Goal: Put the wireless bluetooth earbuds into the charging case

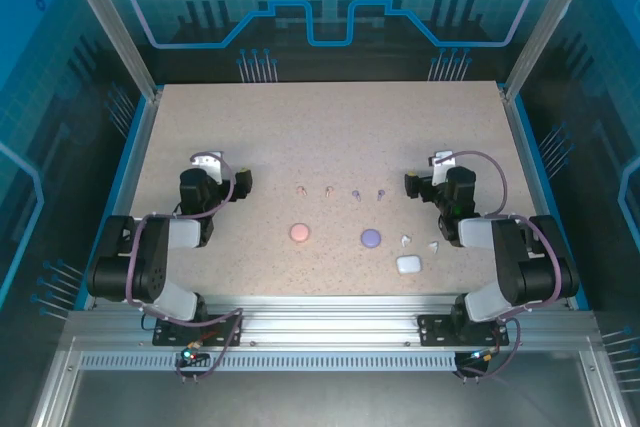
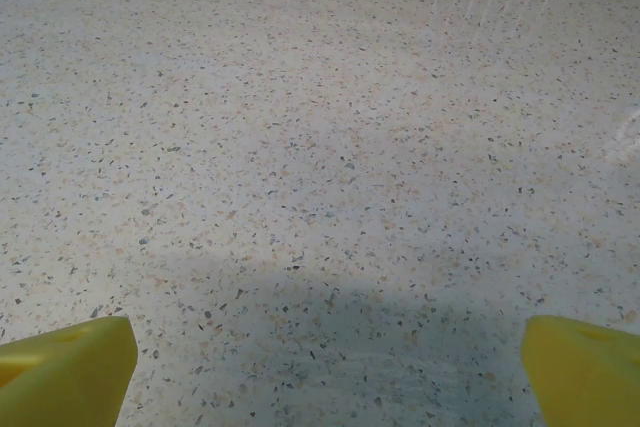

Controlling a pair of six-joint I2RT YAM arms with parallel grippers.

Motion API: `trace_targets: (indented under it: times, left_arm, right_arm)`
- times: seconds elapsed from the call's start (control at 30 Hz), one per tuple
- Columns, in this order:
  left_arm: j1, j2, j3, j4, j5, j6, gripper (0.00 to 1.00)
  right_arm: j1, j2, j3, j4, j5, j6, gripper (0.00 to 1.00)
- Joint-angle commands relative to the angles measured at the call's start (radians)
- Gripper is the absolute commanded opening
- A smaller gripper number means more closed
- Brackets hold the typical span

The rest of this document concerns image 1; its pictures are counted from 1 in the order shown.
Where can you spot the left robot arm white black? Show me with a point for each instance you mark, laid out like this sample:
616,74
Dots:
150,257

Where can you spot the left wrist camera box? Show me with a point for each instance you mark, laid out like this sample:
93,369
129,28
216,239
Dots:
210,162

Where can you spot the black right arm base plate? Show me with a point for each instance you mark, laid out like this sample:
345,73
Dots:
435,329

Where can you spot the metal sheet shelf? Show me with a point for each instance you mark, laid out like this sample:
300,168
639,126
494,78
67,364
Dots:
325,402

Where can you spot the aluminium table side rail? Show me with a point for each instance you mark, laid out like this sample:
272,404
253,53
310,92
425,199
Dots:
136,147
524,147

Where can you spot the purple round charging case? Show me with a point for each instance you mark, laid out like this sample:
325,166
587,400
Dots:
371,237

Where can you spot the white earbud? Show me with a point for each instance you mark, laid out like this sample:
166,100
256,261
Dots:
405,239
434,246

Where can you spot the pink round charging case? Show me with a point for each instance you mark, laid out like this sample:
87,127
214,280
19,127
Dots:
300,232

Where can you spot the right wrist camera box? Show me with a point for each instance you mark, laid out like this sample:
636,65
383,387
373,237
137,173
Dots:
442,157

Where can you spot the purple earbud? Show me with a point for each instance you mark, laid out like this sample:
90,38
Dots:
381,193
356,194

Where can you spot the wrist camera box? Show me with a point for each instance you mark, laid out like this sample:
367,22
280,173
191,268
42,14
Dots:
442,157
210,162

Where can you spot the aluminium mounting rail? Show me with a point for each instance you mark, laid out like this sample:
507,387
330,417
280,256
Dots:
325,322

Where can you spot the white rectangular charging case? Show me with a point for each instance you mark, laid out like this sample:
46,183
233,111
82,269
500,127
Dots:
408,264

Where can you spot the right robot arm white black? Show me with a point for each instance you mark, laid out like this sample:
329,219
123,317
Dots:
515,257

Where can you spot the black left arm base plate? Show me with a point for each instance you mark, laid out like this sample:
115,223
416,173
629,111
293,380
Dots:
167,337

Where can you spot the small LED connector board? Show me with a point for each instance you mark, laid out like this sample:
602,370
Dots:
482,357
190,356

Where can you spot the aluminium frame post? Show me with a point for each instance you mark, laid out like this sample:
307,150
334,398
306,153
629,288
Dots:
550,22
112,22

